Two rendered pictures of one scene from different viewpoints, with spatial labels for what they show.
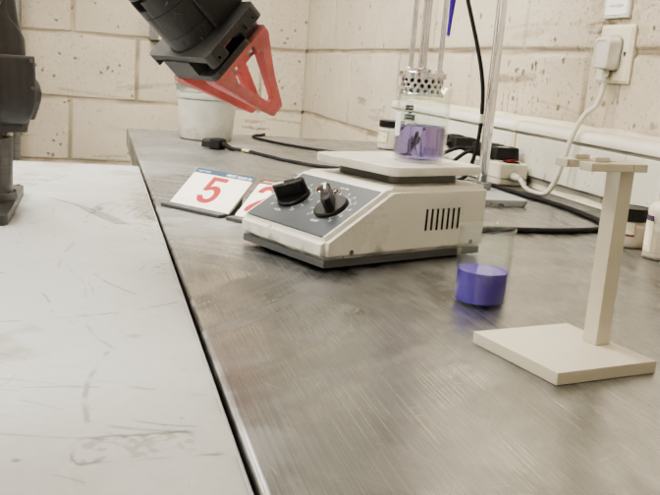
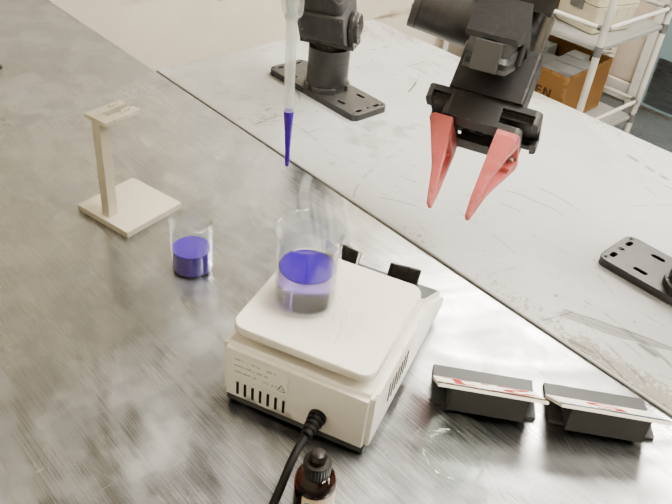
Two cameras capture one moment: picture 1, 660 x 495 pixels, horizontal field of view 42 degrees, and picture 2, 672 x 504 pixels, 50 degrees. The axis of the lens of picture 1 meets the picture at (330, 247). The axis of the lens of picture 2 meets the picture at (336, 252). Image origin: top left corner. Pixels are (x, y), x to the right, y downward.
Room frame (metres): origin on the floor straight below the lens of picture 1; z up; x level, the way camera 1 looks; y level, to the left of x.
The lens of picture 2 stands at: (1.22, -0.29, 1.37)
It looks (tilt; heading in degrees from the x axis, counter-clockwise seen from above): 37 degrees down; 150
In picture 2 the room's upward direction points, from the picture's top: 6 degrees clockwise
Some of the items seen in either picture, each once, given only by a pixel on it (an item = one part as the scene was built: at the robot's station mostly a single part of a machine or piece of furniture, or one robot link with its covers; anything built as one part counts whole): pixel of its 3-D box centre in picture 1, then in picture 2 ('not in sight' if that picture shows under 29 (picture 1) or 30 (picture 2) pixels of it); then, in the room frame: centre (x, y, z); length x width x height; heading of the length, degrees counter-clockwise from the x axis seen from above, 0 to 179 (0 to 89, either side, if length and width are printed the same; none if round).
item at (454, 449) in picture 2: not in sight; (454, 448); (0.95, 0.00, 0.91); 0.06 x 0.06 x 0.02
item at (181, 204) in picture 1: (208, 192); (604, 403); (0.97, 0.14, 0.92); 0.09 x 0.06 x 0.04; 55
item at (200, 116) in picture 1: (207, 88); not in sight; (1.85, 0.29, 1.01); 0.14 x 0.14 x 0.21
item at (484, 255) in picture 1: (483, 264); (191, 244); (0.65, -0.12, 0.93); 0.04 x 0.04 x 0.06
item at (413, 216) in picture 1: (374, 207); (339, 328); (0.82, -0.04, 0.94); 0.22 x 0.13 x 0.08; 129
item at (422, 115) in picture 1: (423, 123); (306, 266); (0.82, -0.08, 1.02); 0.06 x 0.05 x 0.08; 131
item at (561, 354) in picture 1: (575, 258); (125, 159); (0.52, -0.15, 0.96); 0.08 x 0.08 x 0.13; 28
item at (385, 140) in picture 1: (391, 135); not in sight; (1.97, -0.12, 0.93); 0.06 x 0.06 x 0.06
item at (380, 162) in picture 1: (398, 162); (331, 308); (0.84, -0.06, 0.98); 0.12 x 0.12 x 0.01; 39
